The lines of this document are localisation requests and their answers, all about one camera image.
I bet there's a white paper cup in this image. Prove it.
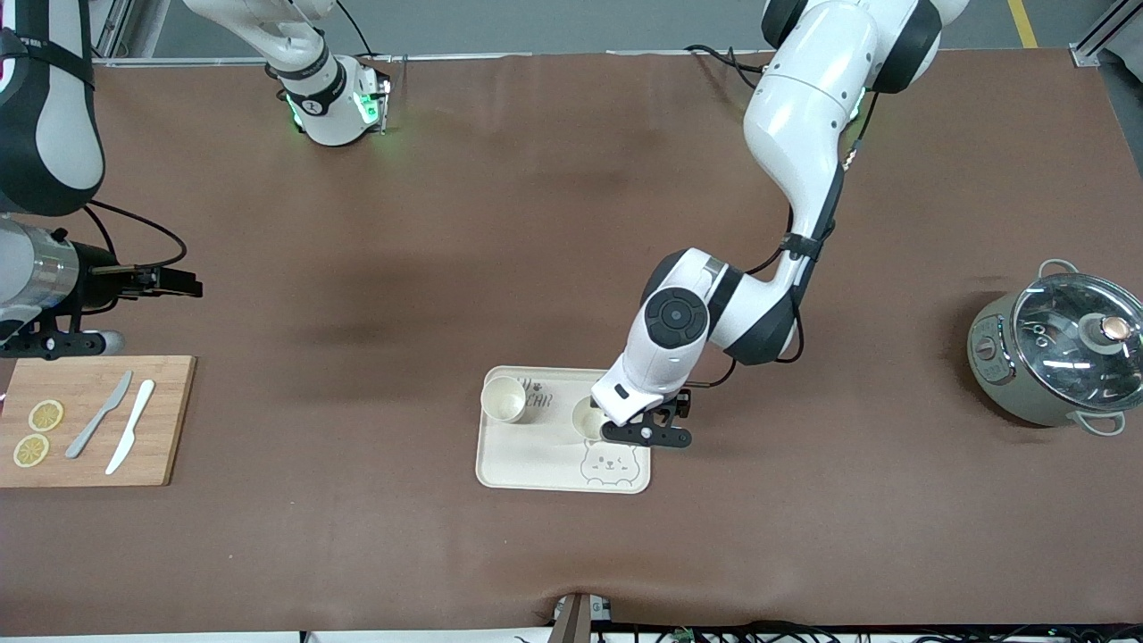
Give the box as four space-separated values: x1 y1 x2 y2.
571 396 617 444
480 375 528 424

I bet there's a bamboo cutting board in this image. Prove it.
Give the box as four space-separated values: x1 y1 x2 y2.
0 355 197 489

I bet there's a white plastic knife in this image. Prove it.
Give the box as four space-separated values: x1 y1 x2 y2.
105 380 156 476

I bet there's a cream tray with bear print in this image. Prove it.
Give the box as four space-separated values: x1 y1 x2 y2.
475 365 653 495

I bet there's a grey plastic knife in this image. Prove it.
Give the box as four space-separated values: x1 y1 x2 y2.
64 370 134 460

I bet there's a brown table mat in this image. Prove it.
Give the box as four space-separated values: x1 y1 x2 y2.
0 49 1143 637

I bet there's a grey electric cooking pot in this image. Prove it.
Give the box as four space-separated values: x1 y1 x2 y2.
967 259 1143 437

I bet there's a glass pot lid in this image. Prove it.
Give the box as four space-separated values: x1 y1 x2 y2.
1012 272 1143 413

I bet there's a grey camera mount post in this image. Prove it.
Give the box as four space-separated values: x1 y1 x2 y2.
547 591 615 643

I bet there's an aluminium frame post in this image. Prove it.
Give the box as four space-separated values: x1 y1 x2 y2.
1070 0 1143 68
89 0 135 65

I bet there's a black right arm base cable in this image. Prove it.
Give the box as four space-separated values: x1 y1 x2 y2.
336 0 376 59

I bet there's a black arm base cable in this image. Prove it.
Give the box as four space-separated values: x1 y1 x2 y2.
684 43 769 90
336 0 376 59

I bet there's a black left arm base cable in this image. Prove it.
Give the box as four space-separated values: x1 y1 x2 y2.
684 43 769 90

